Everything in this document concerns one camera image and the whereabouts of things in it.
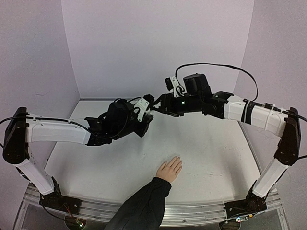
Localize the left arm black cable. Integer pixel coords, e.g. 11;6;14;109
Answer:
0;116;113;139

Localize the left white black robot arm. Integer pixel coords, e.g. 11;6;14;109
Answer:
2;95;153;214

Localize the black sleeved forearm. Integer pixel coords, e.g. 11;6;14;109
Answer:
105;177;171;230

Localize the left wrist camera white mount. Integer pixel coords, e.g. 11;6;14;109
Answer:
133;94;154;122

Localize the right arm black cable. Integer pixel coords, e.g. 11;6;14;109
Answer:
175;62;259;101

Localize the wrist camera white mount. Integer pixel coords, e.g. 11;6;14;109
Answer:
165;76;185;98
133;94;154;122

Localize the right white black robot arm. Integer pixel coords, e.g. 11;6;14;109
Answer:
151;73;301;219

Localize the person's bare hand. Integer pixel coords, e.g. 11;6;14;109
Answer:
156;156;182;184

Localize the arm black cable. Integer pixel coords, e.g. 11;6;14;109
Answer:
0;116;113;139
175;62;259;101

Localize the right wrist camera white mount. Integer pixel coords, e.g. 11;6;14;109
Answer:
165;76;185;98

